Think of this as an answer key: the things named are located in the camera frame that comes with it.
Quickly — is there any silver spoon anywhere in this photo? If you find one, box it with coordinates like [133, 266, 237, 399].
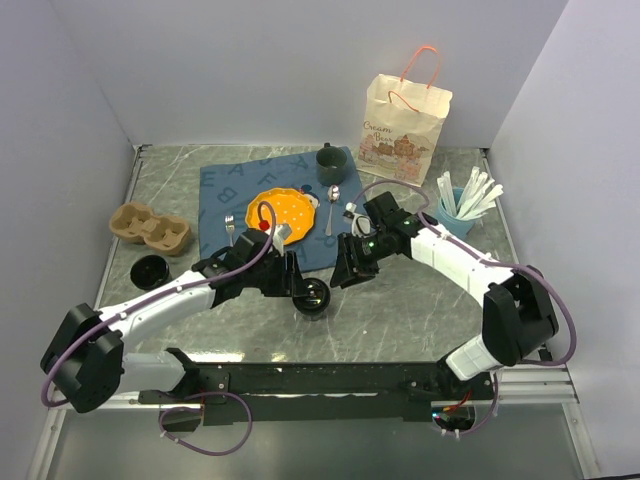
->
[325, 185, 340, 237]

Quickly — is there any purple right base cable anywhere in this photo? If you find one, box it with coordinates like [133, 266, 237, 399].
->
[439, 374, 502, 441]

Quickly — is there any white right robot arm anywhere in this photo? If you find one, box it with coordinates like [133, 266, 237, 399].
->
[330, 192, 558, 399]

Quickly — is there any dark green mug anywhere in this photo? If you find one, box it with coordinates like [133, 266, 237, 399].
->
[315, 142, 347, 186]

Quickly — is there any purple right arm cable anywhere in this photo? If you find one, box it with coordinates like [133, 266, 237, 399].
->
[349, 179, 580, 367]

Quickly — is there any brown cardboard cup carrier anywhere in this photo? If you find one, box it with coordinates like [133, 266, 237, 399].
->
[109, 202, 191, 256]

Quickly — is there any bear figure coaster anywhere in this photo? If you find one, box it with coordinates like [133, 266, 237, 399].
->
[300, 184, 320, 209]

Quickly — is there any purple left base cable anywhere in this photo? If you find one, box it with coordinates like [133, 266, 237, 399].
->
[158, 390, 254, 457]

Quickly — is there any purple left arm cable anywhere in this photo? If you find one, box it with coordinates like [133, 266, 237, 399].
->
[39, 200, 277, 409]

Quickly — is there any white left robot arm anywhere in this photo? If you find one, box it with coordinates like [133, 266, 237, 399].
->
[41, 222, 308, 413]

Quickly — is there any aluminium frame rail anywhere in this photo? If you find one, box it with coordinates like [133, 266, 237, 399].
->
[498, 365, 579, 405]

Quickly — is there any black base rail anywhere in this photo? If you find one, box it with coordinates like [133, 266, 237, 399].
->
[138, 362, 494, 426]

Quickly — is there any silver fork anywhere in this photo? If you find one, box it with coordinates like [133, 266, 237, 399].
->
[224, 215, 235, 246]

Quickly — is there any light blue straw cup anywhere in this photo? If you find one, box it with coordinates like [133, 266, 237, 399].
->
[435, 199, 476, 240]

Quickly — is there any white wrapped straw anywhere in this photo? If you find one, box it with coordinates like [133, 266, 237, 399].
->
[456, 167, 488, 219]
[467, 184, 504, 220]
[437, 171, 457, 217]

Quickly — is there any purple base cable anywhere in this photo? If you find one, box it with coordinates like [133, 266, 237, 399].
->
[158, 390, 254, 457]
[439, 374, 502, 441]

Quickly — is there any dark translucent coffee cup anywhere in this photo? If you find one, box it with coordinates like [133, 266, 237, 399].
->
[293, 298, 329, 321]

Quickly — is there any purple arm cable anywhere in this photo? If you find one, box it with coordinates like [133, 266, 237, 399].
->
[39, 200, 277, 409]
[349, 179, 580, 367]

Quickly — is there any cream paper gift bag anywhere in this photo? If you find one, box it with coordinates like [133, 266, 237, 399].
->
[356, 45, 453, 186]

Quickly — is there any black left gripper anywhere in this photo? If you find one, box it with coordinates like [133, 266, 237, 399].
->
[244, 250, 309, 297]

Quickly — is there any blue letter placemat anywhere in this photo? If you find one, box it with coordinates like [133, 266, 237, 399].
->
[198, 151, 363, 273]

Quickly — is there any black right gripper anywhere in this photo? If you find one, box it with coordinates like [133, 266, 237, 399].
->
[329, 229, 391, 289]

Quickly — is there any orange dotted plate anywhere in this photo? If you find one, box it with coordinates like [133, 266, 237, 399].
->
[245, 187, 316, 246]

